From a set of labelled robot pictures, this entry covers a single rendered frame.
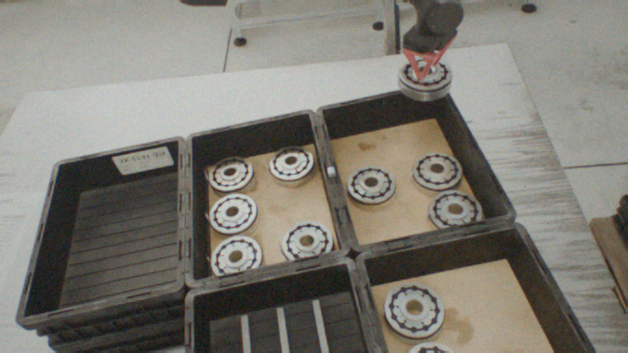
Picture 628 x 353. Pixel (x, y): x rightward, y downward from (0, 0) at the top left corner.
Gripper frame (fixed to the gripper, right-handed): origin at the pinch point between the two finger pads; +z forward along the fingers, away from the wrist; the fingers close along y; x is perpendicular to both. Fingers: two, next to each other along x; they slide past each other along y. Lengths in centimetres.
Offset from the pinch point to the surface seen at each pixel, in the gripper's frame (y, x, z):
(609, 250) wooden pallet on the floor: 49, -48, 88
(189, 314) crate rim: -62, 9, 14
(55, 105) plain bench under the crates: -32, 114, 39
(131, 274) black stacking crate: -61, 32, 24
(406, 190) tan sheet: -12.7, -4.3, 22.1
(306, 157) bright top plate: -18.2, 18.4, 20.0
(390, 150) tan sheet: -4.6, 4.7, 22.1
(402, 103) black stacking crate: 4.0, 6.9, 15.0
